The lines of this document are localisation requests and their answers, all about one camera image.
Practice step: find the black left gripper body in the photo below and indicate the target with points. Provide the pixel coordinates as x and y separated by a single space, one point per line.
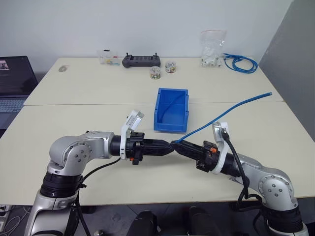
135 148

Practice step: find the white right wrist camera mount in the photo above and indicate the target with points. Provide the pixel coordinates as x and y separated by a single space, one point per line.
221 137

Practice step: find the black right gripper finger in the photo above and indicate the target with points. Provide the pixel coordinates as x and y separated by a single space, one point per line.
189 153
190 146

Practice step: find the small round tape roll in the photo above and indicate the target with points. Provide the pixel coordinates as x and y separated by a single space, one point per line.
63 68

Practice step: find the dark rounded shape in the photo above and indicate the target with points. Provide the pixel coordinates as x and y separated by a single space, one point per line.
145 223
201 221

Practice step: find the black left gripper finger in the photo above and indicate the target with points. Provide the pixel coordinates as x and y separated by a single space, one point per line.
157 143
157 152

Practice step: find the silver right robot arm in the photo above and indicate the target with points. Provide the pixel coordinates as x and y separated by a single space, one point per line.
273 186

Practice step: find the black handheld controller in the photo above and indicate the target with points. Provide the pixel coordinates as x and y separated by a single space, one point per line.
141 61

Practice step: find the clear box of small parts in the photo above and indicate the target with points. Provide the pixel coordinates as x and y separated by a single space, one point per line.
108 59

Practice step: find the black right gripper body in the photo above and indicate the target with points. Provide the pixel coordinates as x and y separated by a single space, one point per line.
208 158

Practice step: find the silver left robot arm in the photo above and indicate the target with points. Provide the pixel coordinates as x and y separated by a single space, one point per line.
73 152

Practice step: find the clear bag of white couplers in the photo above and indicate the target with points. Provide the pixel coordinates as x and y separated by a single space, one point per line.
211 49

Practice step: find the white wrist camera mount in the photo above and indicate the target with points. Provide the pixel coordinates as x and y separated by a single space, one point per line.
221 137
133 120

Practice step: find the small clear jar of pins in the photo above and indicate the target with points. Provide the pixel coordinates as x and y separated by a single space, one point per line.
154 73
171 67

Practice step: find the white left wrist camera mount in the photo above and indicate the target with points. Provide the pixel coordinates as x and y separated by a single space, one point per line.
133 120

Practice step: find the blue plastic bin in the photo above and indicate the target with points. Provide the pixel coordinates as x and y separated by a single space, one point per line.
169 126

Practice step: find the grey laptop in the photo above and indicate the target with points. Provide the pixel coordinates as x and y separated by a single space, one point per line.
14 78

